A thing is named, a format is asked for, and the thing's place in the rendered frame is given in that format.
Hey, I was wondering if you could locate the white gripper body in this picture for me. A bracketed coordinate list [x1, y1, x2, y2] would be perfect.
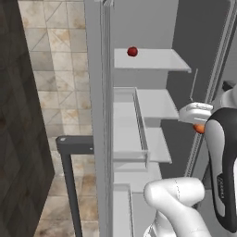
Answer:
[178, 102, 214, 126]

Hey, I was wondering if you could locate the dark grey fridge door handle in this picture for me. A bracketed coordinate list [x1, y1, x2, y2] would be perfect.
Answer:
[55, 134, 94, 237]

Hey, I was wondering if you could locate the orange tangerine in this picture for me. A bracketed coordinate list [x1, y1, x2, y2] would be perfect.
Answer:
[193, 123, 206, 134]

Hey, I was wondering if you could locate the white fridge shelf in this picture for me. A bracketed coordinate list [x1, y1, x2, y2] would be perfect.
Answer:
[114, 47, 193, 74]

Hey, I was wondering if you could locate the grey open fridge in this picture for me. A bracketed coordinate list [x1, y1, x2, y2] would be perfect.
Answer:
[83, 0, 237, 237]

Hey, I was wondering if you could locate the dark wood cabinet panel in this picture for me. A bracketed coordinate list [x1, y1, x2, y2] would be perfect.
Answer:
[0, 0, 56, 237]

